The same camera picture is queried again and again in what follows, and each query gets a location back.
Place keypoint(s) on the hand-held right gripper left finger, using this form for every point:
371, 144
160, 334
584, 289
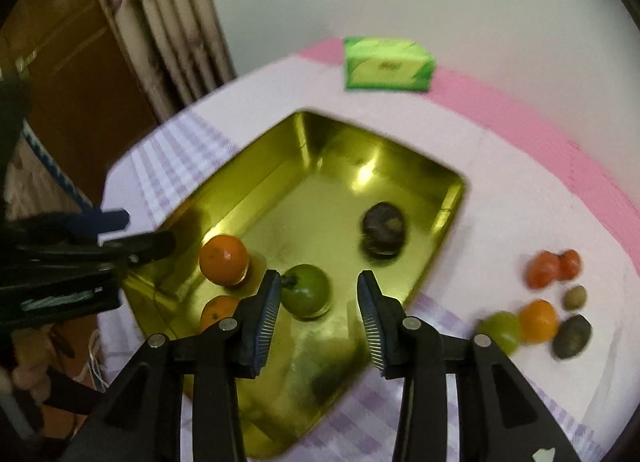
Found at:
264, 317

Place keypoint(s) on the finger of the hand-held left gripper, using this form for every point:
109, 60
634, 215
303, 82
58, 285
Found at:
102, 223
150, 244

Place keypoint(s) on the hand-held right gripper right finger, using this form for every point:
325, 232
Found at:
372, 317

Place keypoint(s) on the green round fruit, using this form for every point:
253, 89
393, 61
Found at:
307, 292
500, 333

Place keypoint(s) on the golden metal tray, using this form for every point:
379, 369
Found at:
310, 192

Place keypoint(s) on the orange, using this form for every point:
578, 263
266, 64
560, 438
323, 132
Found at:
224, 259
538, 322

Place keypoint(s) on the dark round fruit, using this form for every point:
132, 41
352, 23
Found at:
384, 229

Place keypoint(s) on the brown wooden door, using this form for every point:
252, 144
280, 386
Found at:
75, 91

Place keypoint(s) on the red tomato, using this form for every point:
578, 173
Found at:
541, 270
571, 264

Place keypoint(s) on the checked pink purple tablecloth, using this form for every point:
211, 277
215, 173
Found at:
500, 192

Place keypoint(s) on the dark avocado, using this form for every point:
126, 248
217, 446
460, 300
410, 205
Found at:
572, 337

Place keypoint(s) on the small brown kiwi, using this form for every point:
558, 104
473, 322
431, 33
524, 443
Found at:
575, 298

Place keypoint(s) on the beige patterned curtain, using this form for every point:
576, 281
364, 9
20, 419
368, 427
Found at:
165, 16

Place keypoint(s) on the green tissue pack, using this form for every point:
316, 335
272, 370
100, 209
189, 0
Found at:
387, 64

